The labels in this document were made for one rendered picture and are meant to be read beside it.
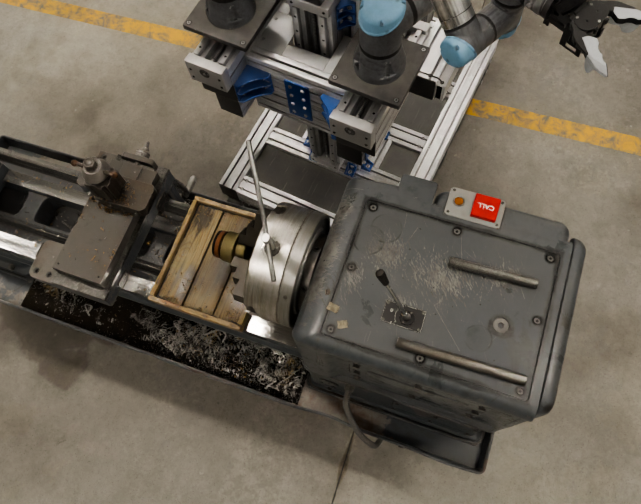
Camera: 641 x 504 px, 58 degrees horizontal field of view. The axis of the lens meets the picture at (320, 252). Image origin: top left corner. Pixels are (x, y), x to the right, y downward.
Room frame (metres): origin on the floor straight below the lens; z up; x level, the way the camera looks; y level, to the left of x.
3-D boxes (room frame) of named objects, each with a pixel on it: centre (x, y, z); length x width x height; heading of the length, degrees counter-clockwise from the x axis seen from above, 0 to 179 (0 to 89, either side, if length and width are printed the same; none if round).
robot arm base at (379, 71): (1.08, -0.26, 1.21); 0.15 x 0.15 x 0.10
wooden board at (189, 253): (0.68, 0.31, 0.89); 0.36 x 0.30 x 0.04; 152
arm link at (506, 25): (0.92, -0.50, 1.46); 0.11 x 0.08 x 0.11; 123
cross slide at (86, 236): (0.86, 0.62, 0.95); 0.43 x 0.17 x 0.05; 152
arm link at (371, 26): (1.09, -0.27, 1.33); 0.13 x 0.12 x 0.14; 123
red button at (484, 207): (0.54, -0.40, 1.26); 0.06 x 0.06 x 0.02; 62
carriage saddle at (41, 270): (0.87, 0.66, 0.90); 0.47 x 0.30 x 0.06; 152
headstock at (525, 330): (0.38, -0.26, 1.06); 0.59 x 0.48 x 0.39; 62
